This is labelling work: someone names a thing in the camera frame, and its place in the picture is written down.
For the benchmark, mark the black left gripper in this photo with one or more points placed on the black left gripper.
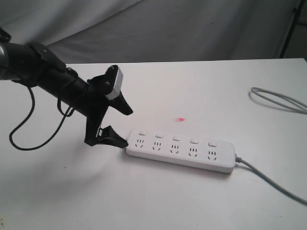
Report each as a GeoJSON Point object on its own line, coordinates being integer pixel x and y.
{"type": "Point", "coordinates": [97, 106]}

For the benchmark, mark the white five-outlet power strip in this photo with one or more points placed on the white five-outlet power strip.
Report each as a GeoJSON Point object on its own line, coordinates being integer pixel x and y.
{"type": "Point", "coordinates": [212, 155]}

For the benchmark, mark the grey backdrop cloth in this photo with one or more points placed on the grey backdrop cloth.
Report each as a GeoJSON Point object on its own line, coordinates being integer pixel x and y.
{"type": "Point", "coordinates": [114, 31]}

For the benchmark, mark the black tripod stand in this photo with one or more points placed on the black tripod stand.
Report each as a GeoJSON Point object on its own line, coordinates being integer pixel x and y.
{"type": "Point", "coordinates": [296, 15]}

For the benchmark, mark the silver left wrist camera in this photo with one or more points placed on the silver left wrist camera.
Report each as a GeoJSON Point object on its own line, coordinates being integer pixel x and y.
{"type": "Point", "coordinates": [113, 82]}

